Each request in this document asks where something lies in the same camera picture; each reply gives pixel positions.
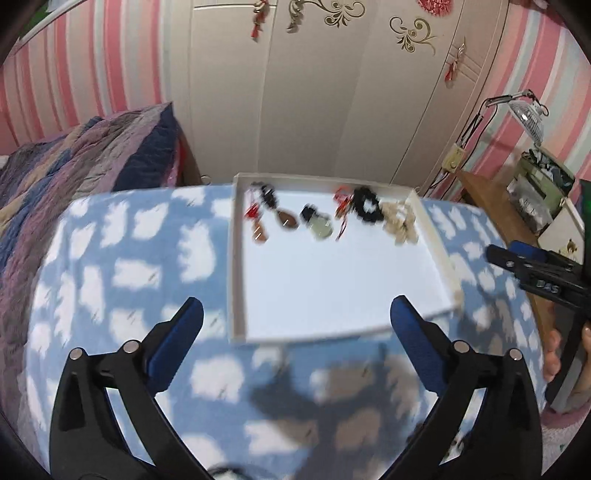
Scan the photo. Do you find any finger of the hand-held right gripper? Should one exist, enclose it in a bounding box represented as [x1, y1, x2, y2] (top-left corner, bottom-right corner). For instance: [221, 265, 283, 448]
[510, 240, 583, 269]
[486, 244, 539, 283]

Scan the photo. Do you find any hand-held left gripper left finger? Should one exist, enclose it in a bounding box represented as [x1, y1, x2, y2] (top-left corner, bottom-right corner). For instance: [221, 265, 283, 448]
[48, 296, 208, 480]

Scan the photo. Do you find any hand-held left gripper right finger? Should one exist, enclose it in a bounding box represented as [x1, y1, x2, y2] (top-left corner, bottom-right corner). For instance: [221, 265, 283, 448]
[390, 295, 543, 480]

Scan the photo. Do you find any white shallow cardboard tray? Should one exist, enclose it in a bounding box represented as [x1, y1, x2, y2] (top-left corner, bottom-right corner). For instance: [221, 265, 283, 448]
[229, 172, 462, 344]

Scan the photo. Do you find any cream scrunchie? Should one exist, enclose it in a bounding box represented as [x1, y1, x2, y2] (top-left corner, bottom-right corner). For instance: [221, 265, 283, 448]
[382, 200, 420, 245]

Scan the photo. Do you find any orange gourd pendant red knot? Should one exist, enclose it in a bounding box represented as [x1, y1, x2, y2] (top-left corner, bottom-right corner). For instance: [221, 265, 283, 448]
[245, 185, 271, 245]

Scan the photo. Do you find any black scrunchie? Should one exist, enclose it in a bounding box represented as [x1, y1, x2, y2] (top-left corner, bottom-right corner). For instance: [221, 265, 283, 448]
[353, 186, 384, 225]

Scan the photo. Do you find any jade pendant with black cord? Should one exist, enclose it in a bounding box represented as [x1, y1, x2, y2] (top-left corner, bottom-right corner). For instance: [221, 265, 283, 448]
[300, 205, 334, 241]

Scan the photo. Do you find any person's right hand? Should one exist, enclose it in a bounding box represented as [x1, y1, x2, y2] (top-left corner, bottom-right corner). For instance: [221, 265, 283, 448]
[542, 322, 591, 383]

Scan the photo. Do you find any white bear print box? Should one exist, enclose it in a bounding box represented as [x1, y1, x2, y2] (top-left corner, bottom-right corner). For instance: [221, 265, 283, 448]
[538, 198, 587, 259]

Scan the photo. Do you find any green storage bag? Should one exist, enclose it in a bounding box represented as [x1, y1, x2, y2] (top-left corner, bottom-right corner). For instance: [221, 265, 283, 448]
[505, 148, 575, 232]

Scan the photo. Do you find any wooden side table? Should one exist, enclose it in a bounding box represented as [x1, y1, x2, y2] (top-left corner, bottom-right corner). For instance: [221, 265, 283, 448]
[457, 171, 559, 370]

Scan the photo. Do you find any blue cloud print blanket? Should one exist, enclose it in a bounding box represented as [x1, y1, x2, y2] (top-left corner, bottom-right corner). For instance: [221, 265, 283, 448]
[23, 187, 555, 480]

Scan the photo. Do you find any heat lamp on stand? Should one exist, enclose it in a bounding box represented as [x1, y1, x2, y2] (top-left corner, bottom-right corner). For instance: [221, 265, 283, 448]
[457, 90, 550, 148]

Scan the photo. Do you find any red tassel ornament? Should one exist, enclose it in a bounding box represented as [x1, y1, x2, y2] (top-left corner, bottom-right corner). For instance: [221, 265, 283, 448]
[250, 0, 269, 42]
[444, 39, 467, 84]

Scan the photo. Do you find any patchwork quilt bed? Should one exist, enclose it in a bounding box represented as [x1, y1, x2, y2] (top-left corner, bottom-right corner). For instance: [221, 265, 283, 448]
[0, 102, 181, 370]

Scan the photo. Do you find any white wardrobe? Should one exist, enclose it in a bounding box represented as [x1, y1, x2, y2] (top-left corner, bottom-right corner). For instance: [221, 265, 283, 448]
[171, 0, 509, 195]

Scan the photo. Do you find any red paper cut decoration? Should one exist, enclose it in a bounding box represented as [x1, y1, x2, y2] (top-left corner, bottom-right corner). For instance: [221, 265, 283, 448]
[418, 0, 465, 17]

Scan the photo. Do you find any beige wall socket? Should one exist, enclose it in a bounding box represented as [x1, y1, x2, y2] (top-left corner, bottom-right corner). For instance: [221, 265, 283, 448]
[441, 144, 465, 174]

